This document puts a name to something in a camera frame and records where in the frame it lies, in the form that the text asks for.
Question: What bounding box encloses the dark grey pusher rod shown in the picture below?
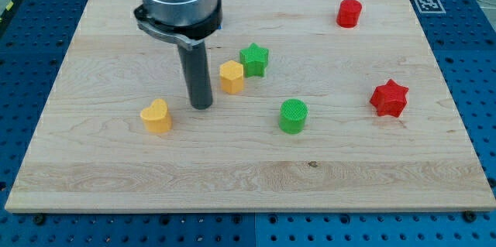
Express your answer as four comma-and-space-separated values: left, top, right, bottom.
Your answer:
178, 42, 213, 110

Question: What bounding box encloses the yellow hexagon block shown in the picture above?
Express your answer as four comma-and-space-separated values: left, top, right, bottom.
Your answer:
219, 60, 244, 94

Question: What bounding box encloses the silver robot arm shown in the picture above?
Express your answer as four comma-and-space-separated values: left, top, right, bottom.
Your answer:
134, 0, 222, 110

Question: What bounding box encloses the green star block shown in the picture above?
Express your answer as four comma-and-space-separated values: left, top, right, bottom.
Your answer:
239, 43, 269, 77

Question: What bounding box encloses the red star block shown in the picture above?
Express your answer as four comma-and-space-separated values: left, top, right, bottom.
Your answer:
370, 79, 409, 118

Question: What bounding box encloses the yellow heart block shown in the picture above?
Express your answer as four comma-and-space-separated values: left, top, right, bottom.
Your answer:
139, 98, 172, 133

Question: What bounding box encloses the green cylinder block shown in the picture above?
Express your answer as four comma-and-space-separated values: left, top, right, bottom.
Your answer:
279, 98, 308, 134

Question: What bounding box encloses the wooden board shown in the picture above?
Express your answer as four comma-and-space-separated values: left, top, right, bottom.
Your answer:
5, 0, 495, 214

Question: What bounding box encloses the red cylinder block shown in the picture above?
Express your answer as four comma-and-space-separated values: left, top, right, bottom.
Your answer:
336, 0, 363, 28

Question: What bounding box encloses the black board clamp screw left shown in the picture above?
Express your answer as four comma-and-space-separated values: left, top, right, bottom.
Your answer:
33, 214, 46, 226

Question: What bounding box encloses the black board clamp screw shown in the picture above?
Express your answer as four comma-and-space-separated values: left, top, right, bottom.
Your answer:
33, 214, 46, 226
462, 211, 477, 223

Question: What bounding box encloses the white fiducial marker tag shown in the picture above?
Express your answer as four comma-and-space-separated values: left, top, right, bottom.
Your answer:
413, 0, 446, 14

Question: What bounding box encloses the black board clamp screw right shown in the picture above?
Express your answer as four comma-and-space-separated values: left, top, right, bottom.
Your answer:
462, 211, 477, 223

